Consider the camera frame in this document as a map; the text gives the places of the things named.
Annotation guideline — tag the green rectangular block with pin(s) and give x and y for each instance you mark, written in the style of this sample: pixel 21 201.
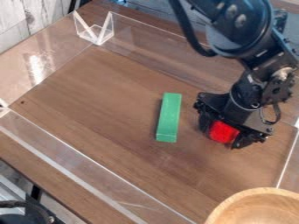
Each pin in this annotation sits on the green rectangular block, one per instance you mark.
pixel 169 121

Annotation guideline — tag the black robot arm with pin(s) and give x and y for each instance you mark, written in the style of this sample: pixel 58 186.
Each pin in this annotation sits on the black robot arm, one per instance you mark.
pixel 244 30

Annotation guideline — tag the clear acrylic corner bracket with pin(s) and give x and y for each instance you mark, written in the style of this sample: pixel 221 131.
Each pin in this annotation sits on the clear acrylic corner bracket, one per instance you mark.
pixel 98 34

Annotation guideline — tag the clear acrylic enclosure wall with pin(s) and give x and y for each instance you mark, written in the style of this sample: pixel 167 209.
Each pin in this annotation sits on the clear acrylic enclosure wall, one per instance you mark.
pixel 81 117

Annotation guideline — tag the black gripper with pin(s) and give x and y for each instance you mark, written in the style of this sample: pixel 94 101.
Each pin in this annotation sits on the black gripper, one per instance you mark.
pixel 219 107

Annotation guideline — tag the wooden bowl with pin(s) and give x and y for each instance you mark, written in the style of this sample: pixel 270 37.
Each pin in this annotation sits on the wooden bowl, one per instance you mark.
pixel 264 205

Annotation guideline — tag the black clamp with cable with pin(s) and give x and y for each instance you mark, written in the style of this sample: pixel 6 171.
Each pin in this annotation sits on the black clamp with cable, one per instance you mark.
pixel 35 214

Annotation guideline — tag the red plush strawberry toy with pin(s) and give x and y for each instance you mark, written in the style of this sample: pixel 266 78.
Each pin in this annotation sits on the red plush strawberry toy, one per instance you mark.
pixel 222 132

